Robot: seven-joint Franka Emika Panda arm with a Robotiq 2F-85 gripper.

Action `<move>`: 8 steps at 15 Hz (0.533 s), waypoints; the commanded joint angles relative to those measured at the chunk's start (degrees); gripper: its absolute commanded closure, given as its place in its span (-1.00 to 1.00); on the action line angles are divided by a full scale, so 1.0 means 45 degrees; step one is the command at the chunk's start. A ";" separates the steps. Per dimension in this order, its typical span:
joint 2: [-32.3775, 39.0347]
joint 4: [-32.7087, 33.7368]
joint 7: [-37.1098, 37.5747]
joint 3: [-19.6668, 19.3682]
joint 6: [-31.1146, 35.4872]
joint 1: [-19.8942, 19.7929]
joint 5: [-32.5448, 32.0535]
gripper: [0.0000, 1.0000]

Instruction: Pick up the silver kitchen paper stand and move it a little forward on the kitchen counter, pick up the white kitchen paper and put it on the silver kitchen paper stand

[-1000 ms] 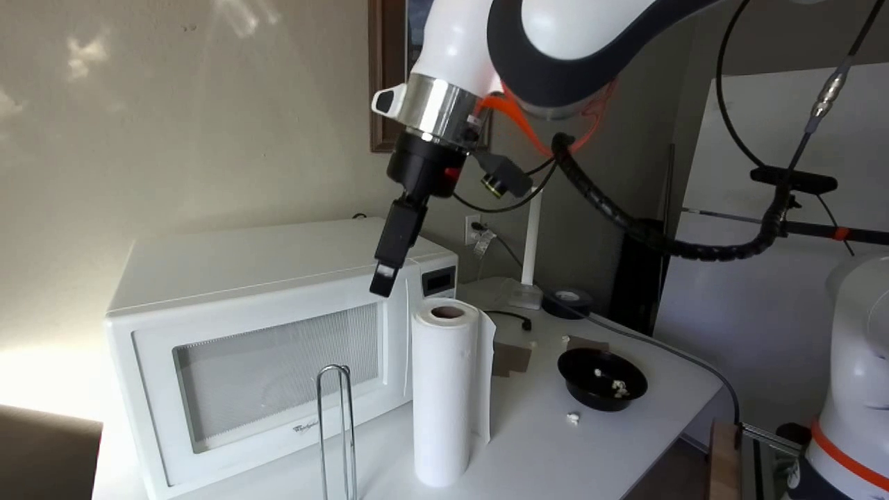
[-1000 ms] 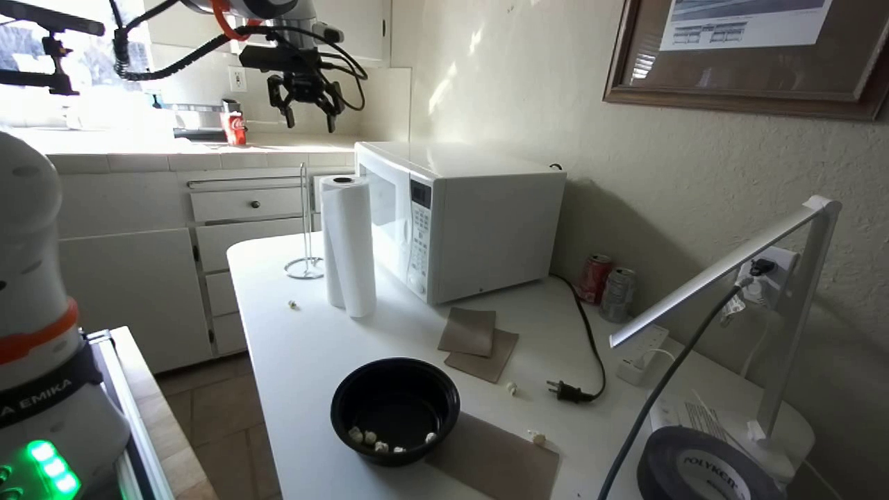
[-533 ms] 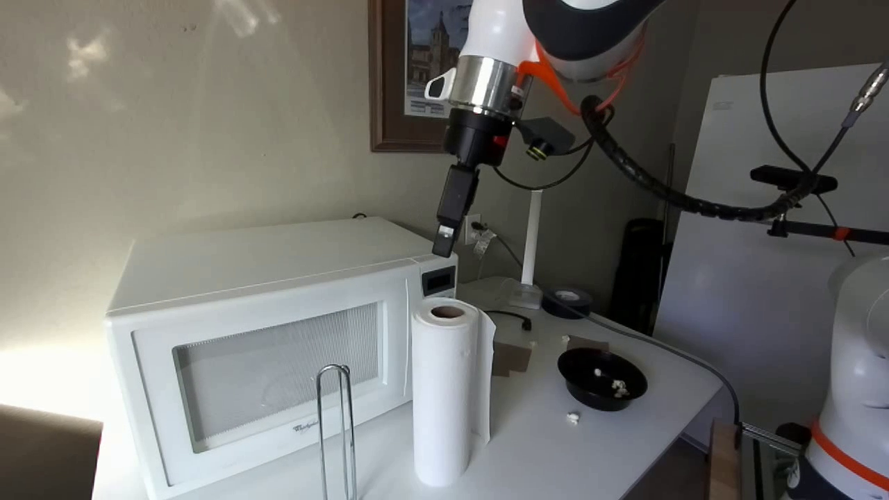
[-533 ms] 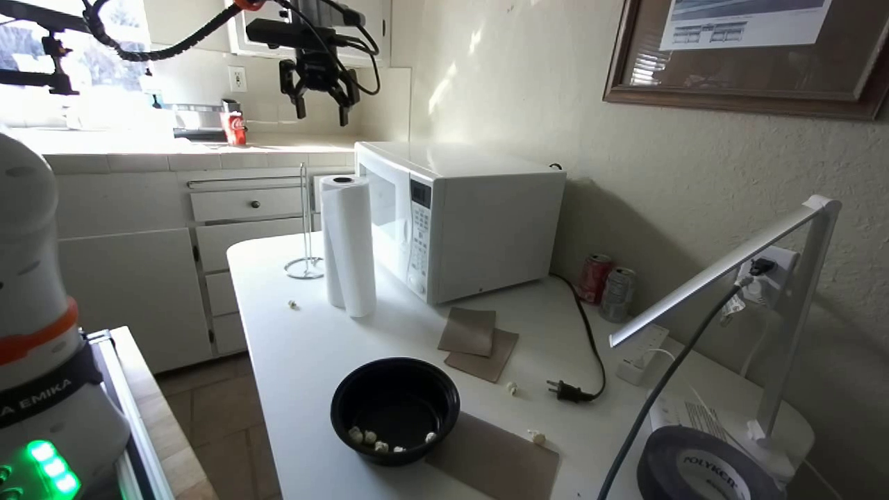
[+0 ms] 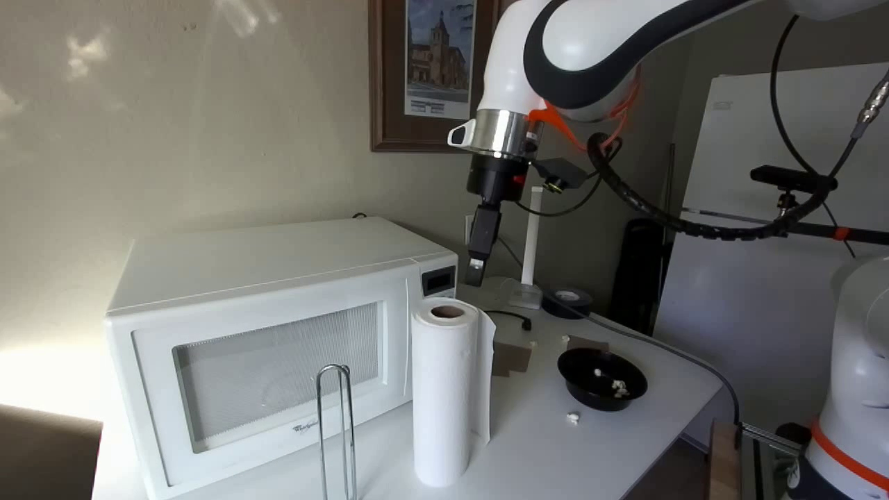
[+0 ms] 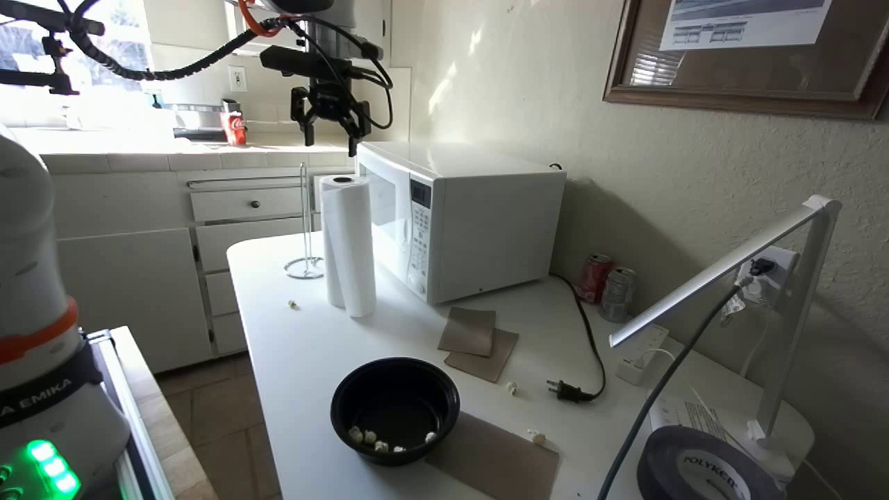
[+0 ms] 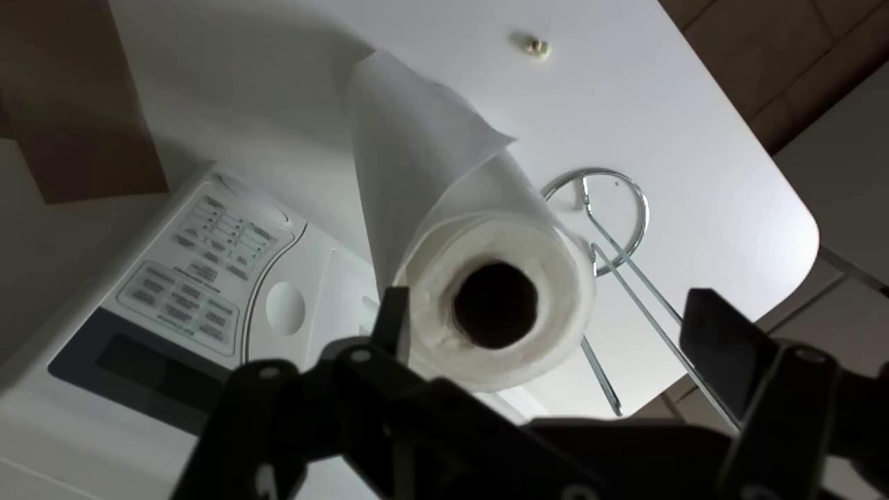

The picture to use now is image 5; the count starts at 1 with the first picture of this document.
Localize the white board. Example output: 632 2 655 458
651 58 889 447

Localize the black power cable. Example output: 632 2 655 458
490 237 536 334

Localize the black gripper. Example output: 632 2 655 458
464 150 533 286

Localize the white post stand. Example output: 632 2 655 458
504 181 551 313

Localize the black speaker box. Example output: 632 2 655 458
608 218 673 340

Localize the black bar camera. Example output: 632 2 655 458
747 163 843 219

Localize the small black wrist box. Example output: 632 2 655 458
533 155 590 195

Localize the thin black cable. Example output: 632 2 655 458
768 12 843 184

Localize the grey metal object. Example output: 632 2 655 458
740 426 807 500

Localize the black camera boom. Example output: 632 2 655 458
678 205 889 248

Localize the black bowl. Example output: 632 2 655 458
557 344 651 413

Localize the dark grey tape roll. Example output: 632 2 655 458
539 286 598 322

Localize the black corrugated cable conduit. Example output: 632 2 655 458
583 131 837 244

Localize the silver wire paper towel stand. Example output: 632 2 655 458
315 362 362 500

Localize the grey cable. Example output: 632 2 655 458
586 312 747 440

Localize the black cable silver connector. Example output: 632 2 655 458
828 68 889 184

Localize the white paper towel roll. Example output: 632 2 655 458
410 294 500 493

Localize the brown framed picture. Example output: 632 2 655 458
366 0 508 155

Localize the white microwave oven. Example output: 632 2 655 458
107 213 464 500

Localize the brown cardboard piece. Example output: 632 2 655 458
493 334 539 379

